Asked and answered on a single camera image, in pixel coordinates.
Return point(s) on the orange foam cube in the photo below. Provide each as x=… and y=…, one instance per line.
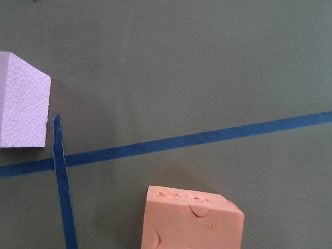
x=178, y=218

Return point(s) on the pink foam cube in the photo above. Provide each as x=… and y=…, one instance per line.
x=25, y=93

